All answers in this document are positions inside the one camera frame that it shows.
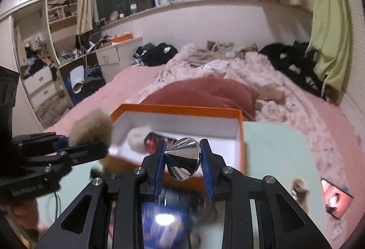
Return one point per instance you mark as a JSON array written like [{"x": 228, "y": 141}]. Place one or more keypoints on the white drawer cabinet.
[{"x": 109, "y": 56}]

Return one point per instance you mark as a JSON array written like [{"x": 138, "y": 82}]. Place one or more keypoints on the dark red pillow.
[{"x": 205, "y": 95}]

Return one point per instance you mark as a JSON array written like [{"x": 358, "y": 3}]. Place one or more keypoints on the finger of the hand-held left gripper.
[
  {"x": 85, "y": 152},
  {"x": 37, "y": 142}
]

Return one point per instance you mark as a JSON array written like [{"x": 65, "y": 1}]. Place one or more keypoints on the red photo card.
[{"x": 155, "y": 139}]

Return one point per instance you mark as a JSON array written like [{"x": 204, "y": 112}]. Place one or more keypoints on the white desk lamp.
[{"x": 92, "y": 38}]

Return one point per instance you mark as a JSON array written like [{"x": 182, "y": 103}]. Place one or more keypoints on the tan crumpled cloth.
[{"x": 271, "y": 93}]

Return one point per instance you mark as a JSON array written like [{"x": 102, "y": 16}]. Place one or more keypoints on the small blurred trinket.
[{"x": 300, "y": 189}]

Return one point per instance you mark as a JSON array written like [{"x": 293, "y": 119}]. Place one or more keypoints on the tan furry cloth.
[{"x": 228, "y": 48}]

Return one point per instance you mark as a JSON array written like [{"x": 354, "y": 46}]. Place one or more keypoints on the fluffy pink floral blanket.
[{"x": 285, "y": 129}]

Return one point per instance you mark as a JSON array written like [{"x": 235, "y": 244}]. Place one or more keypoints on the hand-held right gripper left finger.
[{"x": 160, "y": 169}]

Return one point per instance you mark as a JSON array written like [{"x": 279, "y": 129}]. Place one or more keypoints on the small black clothes pile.
[{"x": 155, "y": 55}]

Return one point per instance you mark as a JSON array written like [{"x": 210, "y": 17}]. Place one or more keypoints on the round mirror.
[{"x": 114, "y": 16}]

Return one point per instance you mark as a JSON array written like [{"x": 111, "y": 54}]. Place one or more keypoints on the white rolled paper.
[{"x": 77, "y": 78}]

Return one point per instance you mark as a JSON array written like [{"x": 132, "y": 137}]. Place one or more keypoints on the shiny silver metal cone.
[{"x": 182, "y": 158}]

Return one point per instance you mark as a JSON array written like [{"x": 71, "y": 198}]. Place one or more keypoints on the orange cardboard box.
[{"x": 185, "y": 112}]

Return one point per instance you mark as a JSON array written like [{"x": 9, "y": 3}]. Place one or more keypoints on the small orange box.
[{"x": 122, "y": 38}]

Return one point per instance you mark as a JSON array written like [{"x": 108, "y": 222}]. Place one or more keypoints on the brown furry pompom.
[{"x": 91, "y": 128}]

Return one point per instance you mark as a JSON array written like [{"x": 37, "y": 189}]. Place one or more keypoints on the mint green desktop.
[{"x": 273, "y": 158}]

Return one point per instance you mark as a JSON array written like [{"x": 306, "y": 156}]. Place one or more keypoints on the light green hanging garment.
[{"x": 330, "y": 24}]

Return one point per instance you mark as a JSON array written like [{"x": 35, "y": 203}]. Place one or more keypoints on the white bottle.
[{"x": 164, "y": 0}]

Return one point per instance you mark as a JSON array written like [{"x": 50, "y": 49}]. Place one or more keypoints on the blue printed book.
[{"x": 162, "y": 223}]

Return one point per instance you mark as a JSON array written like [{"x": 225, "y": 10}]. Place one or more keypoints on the white fluffy pompom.
[{"x": 138, "y": 139}]

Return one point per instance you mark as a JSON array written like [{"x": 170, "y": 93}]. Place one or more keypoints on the large black clothes pile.
[{"x": 290, "y": 64}]

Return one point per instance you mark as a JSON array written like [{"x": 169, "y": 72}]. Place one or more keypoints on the white wardrobe with shelves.
[{"x": 25, "y": 9}]

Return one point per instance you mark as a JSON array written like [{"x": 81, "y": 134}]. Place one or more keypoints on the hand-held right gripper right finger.
[{"x": 205, "y": 169}]

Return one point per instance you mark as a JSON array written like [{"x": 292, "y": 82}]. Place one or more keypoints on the person's left forearm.
[{"x": 28, "y": 214}]

